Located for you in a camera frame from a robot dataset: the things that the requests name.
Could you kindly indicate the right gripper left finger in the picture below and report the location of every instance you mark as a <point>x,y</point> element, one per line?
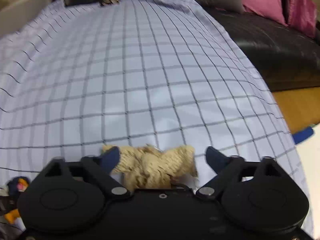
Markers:
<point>100,167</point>

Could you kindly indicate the beige knitted cloth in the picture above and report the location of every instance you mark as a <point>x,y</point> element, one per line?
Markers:
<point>147,167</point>

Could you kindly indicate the grey box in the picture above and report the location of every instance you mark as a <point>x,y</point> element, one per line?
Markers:
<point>19,13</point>

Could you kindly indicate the blue object at floor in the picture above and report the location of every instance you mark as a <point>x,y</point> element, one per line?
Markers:
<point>303,135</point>

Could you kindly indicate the lilac checkered tablecloth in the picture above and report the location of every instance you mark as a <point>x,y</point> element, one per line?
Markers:
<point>77,81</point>

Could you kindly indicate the black leather sofa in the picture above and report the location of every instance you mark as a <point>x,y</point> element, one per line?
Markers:
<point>285,59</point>

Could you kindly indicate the small dark patterned object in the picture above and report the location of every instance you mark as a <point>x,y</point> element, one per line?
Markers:
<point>104,3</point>

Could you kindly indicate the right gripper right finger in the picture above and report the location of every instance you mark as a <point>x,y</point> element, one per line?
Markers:
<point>226,168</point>

